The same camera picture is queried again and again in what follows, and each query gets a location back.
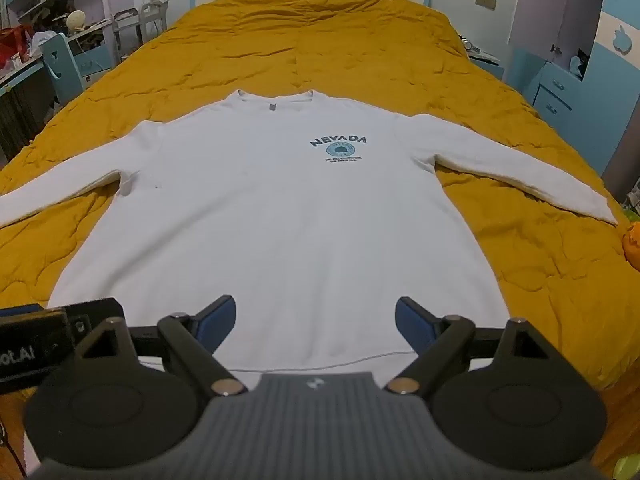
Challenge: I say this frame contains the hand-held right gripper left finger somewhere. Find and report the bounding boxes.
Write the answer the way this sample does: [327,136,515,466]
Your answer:
[75,295,248,397]

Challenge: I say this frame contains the cluttered desk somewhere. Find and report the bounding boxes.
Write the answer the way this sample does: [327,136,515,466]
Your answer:
[0,52,62,162]

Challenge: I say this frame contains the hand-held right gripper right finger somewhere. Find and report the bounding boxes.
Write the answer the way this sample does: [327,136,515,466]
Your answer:
[385,296,568,397]

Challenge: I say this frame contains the green toy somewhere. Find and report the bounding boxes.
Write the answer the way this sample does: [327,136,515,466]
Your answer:
[612,454,640,480]

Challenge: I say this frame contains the blue nightstand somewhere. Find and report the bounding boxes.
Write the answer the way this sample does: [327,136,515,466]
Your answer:
[469,44,507,82]

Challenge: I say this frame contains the white plastic bag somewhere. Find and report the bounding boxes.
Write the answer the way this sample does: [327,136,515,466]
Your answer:
[31,31,57,57]

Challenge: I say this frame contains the red bag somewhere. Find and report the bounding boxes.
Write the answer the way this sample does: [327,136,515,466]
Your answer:
[0,26,34,69]

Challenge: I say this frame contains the yellow quilt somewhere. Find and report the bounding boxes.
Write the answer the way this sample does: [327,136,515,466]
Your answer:
[0,0,640,461]

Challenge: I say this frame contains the blue drawer cabinet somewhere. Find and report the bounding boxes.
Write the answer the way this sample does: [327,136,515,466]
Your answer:
[524,60,592,122]

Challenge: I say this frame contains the blue chair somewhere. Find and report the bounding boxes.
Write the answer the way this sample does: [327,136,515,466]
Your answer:
[39,33,84,107]

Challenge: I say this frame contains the white wardrobe door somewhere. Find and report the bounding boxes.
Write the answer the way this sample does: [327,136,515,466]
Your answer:
[509,0,607,67]

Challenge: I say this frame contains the white t-shirt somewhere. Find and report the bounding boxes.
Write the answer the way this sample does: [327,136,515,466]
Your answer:
[0,89,620,392]

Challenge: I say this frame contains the blue white wardrobe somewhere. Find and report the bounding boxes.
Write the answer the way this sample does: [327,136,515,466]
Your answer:
[584,9,640,202]

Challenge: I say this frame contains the orange plush toy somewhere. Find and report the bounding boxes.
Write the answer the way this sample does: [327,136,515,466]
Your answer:
[621,222,640,267]

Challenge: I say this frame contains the grey chair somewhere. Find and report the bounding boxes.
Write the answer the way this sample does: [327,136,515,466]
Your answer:
[139,2,171,43]
[112,8,144,63]

